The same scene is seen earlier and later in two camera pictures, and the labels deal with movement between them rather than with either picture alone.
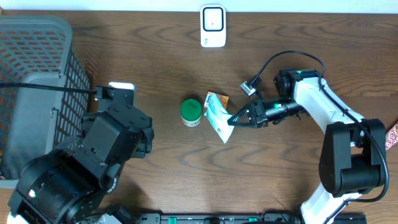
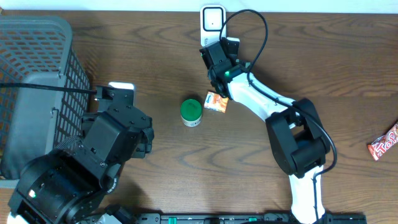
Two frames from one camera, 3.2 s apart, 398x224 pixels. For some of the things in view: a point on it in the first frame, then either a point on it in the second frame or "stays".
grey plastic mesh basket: [38, 50] stays
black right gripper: [256, 106] → [235, 61]
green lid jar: [191, 112] stays
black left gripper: [142, 142] stays
